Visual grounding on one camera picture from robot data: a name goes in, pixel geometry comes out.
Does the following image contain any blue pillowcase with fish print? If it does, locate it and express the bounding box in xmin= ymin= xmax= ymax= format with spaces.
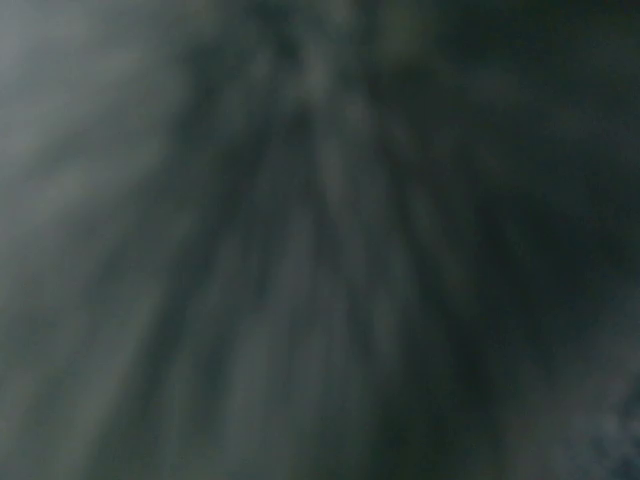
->
xmin=1 ymin=1 xmax=639 ymax=479

